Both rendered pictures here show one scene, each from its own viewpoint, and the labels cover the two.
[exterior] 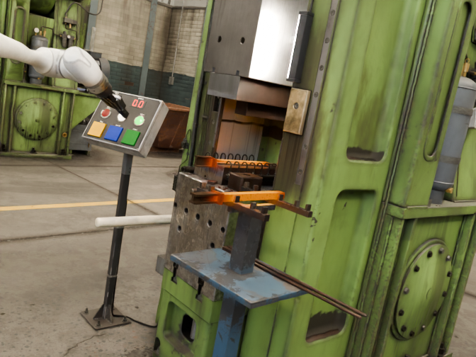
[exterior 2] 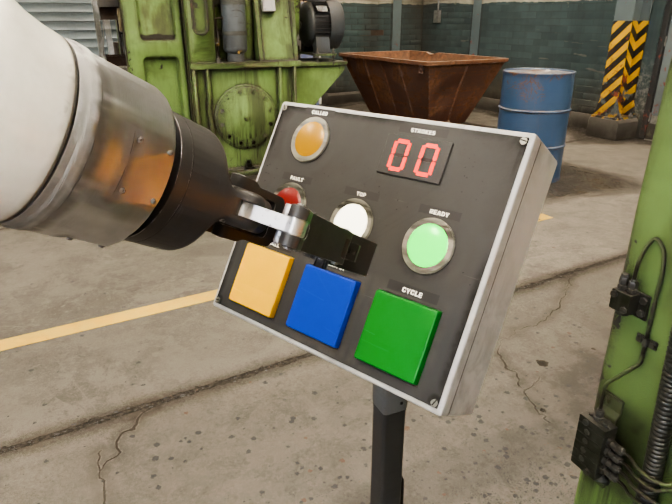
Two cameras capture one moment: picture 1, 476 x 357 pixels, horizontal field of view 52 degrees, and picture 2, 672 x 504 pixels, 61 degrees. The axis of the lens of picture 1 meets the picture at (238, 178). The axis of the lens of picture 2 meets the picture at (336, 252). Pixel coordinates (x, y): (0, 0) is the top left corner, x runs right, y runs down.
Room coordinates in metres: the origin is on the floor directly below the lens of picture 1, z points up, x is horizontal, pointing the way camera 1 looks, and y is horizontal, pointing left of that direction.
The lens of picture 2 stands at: (1.76, 0.43, 1.30)
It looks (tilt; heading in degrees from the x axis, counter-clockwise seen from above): 23 degrees down; 18
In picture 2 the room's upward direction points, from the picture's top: straight up
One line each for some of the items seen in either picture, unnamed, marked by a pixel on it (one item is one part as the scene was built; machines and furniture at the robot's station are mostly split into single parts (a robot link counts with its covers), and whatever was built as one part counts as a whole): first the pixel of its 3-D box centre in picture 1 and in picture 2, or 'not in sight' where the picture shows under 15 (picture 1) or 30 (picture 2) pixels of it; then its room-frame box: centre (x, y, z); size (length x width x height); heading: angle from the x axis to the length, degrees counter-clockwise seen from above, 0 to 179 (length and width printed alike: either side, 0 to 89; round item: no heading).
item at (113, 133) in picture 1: (114, 133); (323, 305); (2.29, 0.62, 1.01); 0.07 x 0.05 x 0.07; 67
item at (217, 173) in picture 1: (244, 171); not in sight; (2.19, -0.02, 0.96); 0.42 x 0.20 x 0.09; 132
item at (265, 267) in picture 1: (286, 278); not in sight; (1.54, -0.22, 0.73); 0.60 x 0.04 x 0.01; 47
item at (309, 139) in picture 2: not in sight; (309, 139); (2.41, 0.68, 1.16); 0.05 x 0.03 x 0.04; 42
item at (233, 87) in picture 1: (258, 92); not in sight; (2.19, -0.02, 1.32); 0.42 x 0.20 x 0.10; 132
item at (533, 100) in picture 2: not in sight; (531, 124); (6.92, 0.37, 0.44); 0.59 x 0.59 x 0.88
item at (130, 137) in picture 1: (131, 137); (398, 335); (2.25, 0.53, 1.01); 0.07 x 0.05 x 0.07; 67
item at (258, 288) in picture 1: (240, 273); not in sight; (1.56, -0.06, 0.71); 0.40 x 0.30 x 0.02; 46
